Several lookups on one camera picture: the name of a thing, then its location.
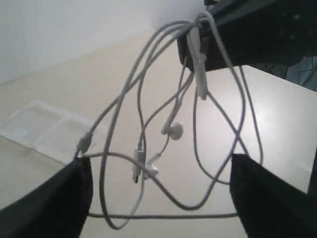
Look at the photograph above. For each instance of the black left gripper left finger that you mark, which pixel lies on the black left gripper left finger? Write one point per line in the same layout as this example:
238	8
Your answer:
58	208

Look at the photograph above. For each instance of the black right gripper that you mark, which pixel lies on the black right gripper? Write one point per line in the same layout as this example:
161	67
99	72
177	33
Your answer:
251	32

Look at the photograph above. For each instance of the clear plastic storage case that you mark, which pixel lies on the clear plastic storage case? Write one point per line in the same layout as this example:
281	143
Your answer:
51	131

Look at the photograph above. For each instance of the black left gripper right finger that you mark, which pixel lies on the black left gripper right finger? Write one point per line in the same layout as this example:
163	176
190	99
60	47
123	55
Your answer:
267	206

